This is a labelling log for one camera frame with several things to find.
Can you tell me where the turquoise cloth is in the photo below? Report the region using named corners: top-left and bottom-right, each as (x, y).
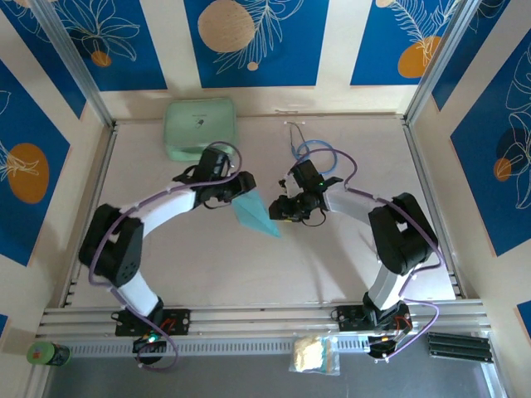
top-left (231, 188), bottom-right (284, 239)

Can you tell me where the blue stethoscope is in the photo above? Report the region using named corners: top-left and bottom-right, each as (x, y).
top-left (284, 120), bottom-right (339, 176)

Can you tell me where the mint green zip pouch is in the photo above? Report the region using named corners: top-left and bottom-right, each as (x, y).
top-left (162, 97), bottom-right (239, 163)

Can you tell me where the clear bag with yellow contents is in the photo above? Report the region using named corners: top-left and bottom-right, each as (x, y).
top-left (289, 334), bottom-right (342, 377)

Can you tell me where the black ribbed block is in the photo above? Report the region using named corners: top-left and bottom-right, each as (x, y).
top-left (426, 331), bottom-right (494, 366)

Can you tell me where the green can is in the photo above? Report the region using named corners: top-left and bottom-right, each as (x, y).
top-left (26, 341), bottom-right (71, 368)

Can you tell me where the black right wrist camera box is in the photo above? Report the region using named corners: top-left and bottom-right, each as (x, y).
top-left (285, 160), bottom-right (328, 192)

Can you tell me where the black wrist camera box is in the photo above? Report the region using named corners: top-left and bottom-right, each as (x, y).
top-left (285, 160), bottom-right (328, 192)
top-left (197, 148), bottom-right (232, 180)

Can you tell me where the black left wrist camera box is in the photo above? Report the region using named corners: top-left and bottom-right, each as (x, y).
top-left (197, 148), bottom-right (232, 180)

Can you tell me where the aluminium mounting rail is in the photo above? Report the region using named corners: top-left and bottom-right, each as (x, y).
top-left (36, 298), bottom-right (493, 339)

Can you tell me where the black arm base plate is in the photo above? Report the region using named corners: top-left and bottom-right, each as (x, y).
top-left (331, 303), bottom-right (414, 333)
top-left (110, 307), bottom-right (192, 337)

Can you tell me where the aluminium side rail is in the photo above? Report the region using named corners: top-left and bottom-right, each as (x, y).
top-left (61, 123), bottom-right (119, 308)
top-left (401, 117), bottom-right (468, 300)

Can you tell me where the grey slotted cable duct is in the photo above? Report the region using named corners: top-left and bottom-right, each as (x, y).
top-left (57, 333), bottom-right (432, 359)

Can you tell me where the blue floral wall poster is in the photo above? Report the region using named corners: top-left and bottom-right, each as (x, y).
top-left (183, 0), bottom-right (331, 90)
top-left (7, 0), bottom-right (168, 93)
top-left (450, 28), bottom-right (531, 258)
top-left (350, 0), bottom-right (462, 88)
top-left (0, 60), bottom-right (72, 267)

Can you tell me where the purple camera cable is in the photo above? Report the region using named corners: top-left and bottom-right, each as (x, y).
top-left (89, 141), bottom-right (244, 372)
top-left (288, 148), bottom-right (446, 360)

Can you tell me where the aluminium frame post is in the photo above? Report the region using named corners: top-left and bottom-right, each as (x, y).
top-left (404, 0), bottom-right (491, 126)
top-left (31, 0), bottom-right (115, 128)

